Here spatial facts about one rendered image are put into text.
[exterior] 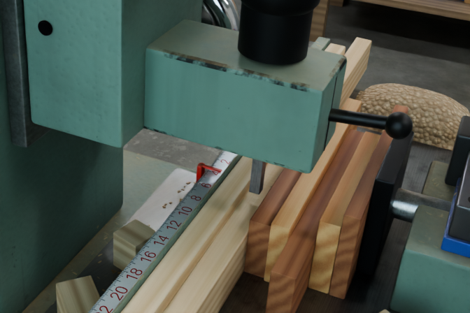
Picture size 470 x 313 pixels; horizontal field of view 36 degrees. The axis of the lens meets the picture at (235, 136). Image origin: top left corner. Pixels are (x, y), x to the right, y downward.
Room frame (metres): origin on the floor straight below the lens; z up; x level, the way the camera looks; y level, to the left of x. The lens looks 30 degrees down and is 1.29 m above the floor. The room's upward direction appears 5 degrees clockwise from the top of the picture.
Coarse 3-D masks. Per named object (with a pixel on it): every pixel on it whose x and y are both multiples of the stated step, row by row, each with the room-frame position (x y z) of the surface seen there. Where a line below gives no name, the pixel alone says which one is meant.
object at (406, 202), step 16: (400, 144) 0.51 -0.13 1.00; (384, 160) 0.49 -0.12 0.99; (400, 160) 0.49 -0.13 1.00; (384, 176) 0.46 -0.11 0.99; (400, 176) 0.49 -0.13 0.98; (384, 192) 0.46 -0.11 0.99; (400, 192) 0.49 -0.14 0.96; (384, 208) 0.45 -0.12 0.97; (400, 208) 0.48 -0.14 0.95; (416, 208) 0.48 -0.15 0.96; (448, 208) 0.48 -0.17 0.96; (368, 224) 0.46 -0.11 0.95; (384, 224) 0.45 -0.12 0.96; (368, 240) 0.46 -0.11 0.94; (384, 240) 0.48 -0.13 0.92; (368, 256) 0.46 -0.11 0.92; (368, 272) 0.45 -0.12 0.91
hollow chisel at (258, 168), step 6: (252, 162) 0.49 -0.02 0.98; (258, 162) 0.49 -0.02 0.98; (264, 162) 0.49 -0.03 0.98; (252, 168) 0.49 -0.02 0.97; (258, 168) 0.49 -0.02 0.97; (264, 168) 0.49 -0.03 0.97; (252, 174) 0.49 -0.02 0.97; (258, 174) 0.49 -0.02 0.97; (252, 180) 0.49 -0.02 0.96; (258, 180) 0.49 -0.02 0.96; (252, 186) 0.49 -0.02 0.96; (258, 186) 0.49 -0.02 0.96; (252, 192) 0.49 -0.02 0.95; (258, 192) 0.49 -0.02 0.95
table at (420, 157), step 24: (408, 168) 0.63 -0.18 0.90; (384, 264) 0.48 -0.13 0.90; (240, 288) 0.43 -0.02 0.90; (264, 288) 0.43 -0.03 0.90; (360, 288) 0.44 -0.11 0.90; (384, 288) 0.45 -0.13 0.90; (240, 312) 0.40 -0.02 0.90; (264, 312) 0.41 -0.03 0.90; (312, 312) 0.41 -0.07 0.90; (336, 312) 0.41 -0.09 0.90; (360, 312) 0.42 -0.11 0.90
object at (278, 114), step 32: (192, 32) 0.52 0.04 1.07; (224, 32) 0.53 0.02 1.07; (160, 64) 0.48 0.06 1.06; (192, 64) 0.48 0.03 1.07; (224, 64) 0.47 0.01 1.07; (256, 64) 0.48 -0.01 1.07; (288, 64) 0.48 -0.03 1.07; (320, 64) 0.49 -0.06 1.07; (160, 96) 0.48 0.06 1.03; (192, 96) 0.48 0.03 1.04; (224, 96) 0.47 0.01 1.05; (256, 96) 0.46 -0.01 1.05; (288, 96) 0.45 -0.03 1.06; (320, 96) 0.45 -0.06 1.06; (160, 128) 0.48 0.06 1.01; (192, 128) 0.47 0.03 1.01; (224, 128) 0.47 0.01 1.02; (256, 128) 0.46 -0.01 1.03; (288, 128) 0.45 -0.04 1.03; (320, 128) 0.45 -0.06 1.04; (288, 160) 0.45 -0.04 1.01
